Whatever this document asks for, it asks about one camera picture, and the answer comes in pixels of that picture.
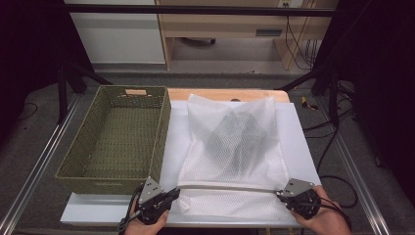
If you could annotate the black metal stand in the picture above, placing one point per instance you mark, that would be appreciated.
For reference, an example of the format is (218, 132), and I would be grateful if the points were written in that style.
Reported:
(332, 98)
(62, 94)

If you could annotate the black curtain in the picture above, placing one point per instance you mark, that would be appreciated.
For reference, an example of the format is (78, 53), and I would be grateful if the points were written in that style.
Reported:
(29, 49)
(385, 81)

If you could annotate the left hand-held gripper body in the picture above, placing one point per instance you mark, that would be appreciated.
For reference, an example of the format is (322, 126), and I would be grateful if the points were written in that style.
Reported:
(150, 196)

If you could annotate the white power outlet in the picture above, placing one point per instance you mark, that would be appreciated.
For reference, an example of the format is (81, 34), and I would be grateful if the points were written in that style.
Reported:
(290, 3)

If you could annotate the aluminium rail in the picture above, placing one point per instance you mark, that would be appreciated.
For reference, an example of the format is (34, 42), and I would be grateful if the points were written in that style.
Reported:
(359, 182)
(36, 173)

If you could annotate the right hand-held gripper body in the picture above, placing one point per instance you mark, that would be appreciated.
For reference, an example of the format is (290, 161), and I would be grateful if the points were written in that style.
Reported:
(298, 189)

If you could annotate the person's right hand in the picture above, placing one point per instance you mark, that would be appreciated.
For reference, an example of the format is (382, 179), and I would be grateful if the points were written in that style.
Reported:
(323, 225)

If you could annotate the black horizontal bar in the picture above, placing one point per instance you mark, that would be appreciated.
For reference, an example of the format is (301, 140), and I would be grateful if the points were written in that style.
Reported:
(195, 9)

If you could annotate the white mesh laundry bag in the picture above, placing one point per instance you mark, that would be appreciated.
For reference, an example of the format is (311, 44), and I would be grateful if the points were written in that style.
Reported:
(202, 156)

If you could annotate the light wooden desk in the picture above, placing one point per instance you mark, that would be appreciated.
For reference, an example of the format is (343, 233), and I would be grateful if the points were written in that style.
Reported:
(221, 24)

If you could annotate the white cabinet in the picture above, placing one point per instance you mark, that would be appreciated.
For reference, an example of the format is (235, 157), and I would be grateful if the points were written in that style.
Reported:
(117, 39)

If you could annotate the yellow and black tool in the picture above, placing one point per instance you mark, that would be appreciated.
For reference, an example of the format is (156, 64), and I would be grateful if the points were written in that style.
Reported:
(306, 103)

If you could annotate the light blue jeans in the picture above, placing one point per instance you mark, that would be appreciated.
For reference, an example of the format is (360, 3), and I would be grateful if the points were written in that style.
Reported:
(238, 137)

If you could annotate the white board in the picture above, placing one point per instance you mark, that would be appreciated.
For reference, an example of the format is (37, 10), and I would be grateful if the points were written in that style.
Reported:
(300, 147)

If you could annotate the person's left hand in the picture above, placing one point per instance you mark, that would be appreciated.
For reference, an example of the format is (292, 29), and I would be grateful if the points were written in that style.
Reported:
(143, 229)

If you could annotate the green woven basket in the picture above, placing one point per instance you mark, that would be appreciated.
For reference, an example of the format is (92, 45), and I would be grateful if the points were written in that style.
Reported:
(120, 140)

